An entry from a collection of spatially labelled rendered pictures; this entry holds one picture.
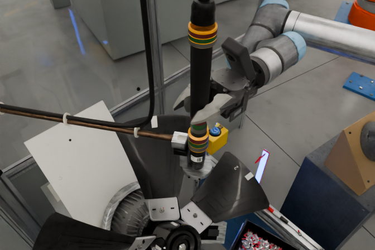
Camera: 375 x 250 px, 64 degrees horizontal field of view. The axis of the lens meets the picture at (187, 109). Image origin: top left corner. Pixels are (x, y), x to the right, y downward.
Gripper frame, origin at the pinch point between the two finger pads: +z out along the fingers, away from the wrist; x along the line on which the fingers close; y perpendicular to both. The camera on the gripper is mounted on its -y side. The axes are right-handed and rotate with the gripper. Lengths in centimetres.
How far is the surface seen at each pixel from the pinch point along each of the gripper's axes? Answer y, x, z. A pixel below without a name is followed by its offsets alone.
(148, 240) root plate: 42.2, 1.8, 12.1
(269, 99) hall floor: 166, 75, -181
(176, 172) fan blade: 32.4, 7.6, -3.1
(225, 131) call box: 58, 22, -42
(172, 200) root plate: 37.8, 4.4, 1.3
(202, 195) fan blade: 46.8, 3.1, -9.6
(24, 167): 67, 70, 27
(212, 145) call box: 61, 21, -34
